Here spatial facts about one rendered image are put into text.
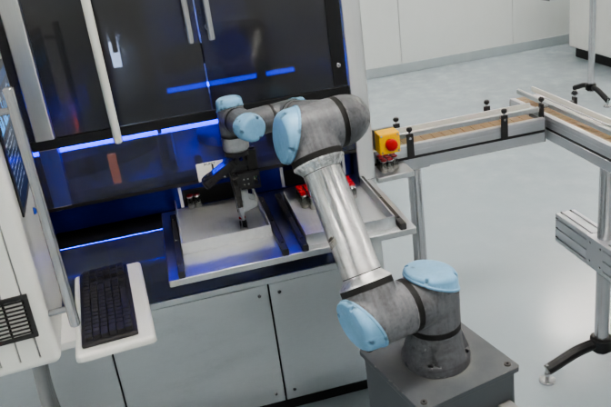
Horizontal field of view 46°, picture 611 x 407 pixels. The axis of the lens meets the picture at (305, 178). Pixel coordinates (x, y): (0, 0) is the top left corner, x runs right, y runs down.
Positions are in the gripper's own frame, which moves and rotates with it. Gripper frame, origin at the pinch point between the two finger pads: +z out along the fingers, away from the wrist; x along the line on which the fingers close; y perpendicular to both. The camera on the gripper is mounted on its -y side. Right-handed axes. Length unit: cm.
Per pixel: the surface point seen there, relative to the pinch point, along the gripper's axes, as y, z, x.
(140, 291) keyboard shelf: -31.9, 13.4, -8.1
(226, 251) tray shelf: -6.1, 5.9, -9.9
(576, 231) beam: 120, 40, 15
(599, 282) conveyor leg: 122, 56, 3
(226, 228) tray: -4.2, 5.7, 4.6
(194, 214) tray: -12.9, 5.8, 20.0
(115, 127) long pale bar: -30.2, -29.1, 12.5
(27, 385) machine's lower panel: -76, 54, 19
